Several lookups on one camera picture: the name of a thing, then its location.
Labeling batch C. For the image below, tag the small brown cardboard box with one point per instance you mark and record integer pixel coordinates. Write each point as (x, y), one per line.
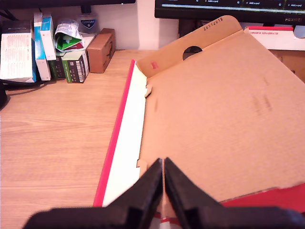
(100, 52)

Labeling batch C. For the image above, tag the dark green box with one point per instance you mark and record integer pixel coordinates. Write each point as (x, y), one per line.
(56, 68)

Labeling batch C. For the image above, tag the large brown cardboard box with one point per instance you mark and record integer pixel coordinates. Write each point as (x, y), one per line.
(289, 62)

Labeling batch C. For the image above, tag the glass jar with blue label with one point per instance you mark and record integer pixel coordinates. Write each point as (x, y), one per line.
(87, 23)

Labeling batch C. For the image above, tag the white box with blue end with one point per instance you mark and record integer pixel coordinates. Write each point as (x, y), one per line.
(48, 40)

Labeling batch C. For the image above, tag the green black printed box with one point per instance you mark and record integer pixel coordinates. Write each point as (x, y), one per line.
(76, 68)

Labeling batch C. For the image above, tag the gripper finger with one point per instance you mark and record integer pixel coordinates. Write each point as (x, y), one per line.
(143, 195)
(183, 190)

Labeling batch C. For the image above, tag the white black printed carton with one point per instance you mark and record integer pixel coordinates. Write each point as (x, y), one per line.
(15, 55)

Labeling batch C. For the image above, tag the tall blue white box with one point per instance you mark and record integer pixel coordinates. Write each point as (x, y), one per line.
(38, 47)

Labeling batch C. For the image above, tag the crumpled green white packet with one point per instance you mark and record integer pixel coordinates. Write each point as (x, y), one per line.
(68, 35)

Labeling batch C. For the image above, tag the wide black computer monitor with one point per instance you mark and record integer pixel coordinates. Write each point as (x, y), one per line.
(214, 13)

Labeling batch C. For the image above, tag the white box with red edge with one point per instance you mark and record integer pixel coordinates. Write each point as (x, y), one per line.
(274, 39)

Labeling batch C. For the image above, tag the black rounded base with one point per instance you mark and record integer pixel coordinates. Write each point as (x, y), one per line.
(3, 95)

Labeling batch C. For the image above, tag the red cardboard shoebox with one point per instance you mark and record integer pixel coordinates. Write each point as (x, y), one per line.
(214, 107)

